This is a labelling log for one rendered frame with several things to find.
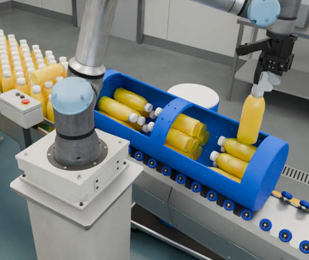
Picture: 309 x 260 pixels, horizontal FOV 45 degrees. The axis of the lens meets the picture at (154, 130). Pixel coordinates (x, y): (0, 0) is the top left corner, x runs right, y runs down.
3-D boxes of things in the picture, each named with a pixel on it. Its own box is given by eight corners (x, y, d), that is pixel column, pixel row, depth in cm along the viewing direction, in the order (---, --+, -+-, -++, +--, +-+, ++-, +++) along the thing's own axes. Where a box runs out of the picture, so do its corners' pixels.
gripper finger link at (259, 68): (255, 85, 113) (264, 57, 109) (251, 83, 114) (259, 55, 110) (261, 83, 117) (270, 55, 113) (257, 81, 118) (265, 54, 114)
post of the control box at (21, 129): (43, 256, 231) (20, 120, 176) (39, 252, 233) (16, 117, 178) (48, 252, 234) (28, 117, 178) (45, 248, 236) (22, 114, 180)
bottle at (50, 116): (65, 132, 187) (62, 100, 177) (51, 135, 184) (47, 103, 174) (61, 125, 192) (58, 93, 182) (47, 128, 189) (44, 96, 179)
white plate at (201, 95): (184, 112, 183) (184, 114, 184) (229, 102, 195) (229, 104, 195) (158, 88, 203) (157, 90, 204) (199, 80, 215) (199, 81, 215)
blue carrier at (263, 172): (247, 226, 137) (262, 169, 120) (83, 134, 180) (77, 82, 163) (279, 183, 155) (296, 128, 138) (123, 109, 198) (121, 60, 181)
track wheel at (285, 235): (293, 233, 129) (294, 232, 131) (281, 226, 132) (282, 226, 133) (288, 244, 130) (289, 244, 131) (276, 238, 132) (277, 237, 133)
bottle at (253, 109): (246, 147, 126) (257, 99, 116) (232, 137, 131) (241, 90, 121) (261, 142, 130) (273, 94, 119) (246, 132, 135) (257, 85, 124)
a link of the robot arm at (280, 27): (265, 16, 105) (276, 10, 110) (261, 32, 107) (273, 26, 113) (290, 22, 101) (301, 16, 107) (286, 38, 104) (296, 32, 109)
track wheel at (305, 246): (315, 244, 126) (315, 244, 128) (302, 237, 128) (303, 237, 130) (309, 256, 126) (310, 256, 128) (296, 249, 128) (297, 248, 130)
